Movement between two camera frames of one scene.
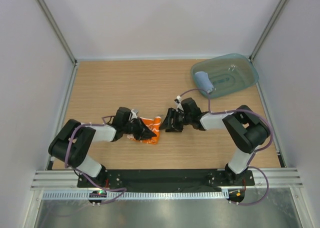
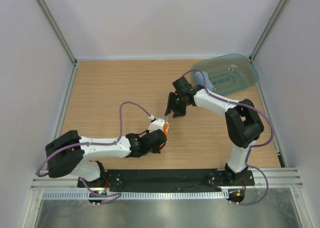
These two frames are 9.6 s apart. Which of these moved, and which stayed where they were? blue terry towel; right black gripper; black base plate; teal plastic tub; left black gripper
Moved: right black gripper; left black gripper
Stayed: blue terry towel; black base plate; teal plastic tub
